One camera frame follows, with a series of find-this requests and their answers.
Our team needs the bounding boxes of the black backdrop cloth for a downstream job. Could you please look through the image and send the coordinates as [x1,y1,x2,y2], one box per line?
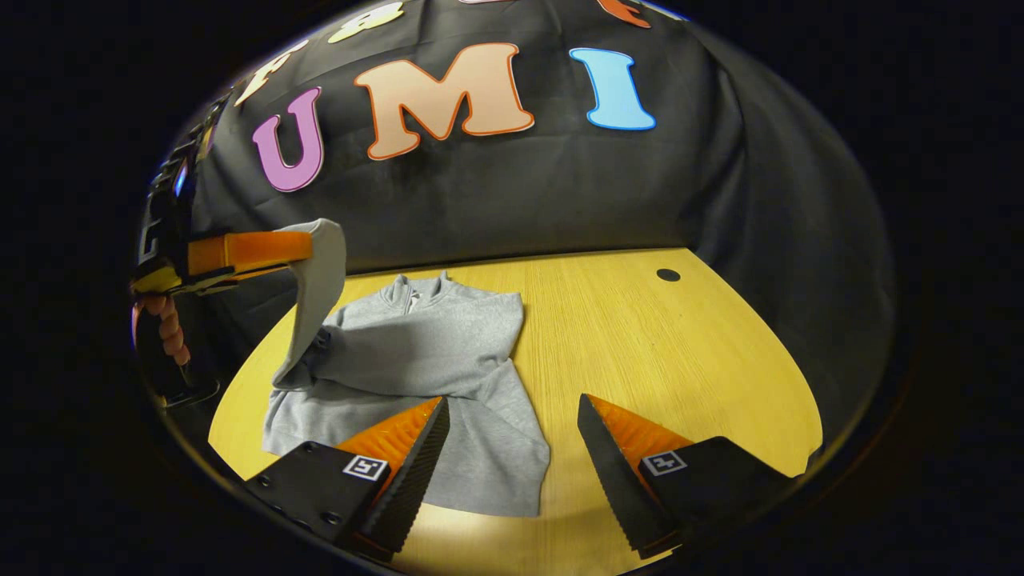
[136,0,895,437]

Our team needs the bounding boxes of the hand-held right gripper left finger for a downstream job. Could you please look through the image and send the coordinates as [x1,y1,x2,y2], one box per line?
[244,396,452,562]

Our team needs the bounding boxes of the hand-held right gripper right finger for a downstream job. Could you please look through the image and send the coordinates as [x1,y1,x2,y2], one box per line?
[577,393,803,560]

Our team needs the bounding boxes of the grey zip-neck sweatshirt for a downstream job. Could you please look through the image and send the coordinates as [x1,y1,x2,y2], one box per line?
[262,218,552,518]

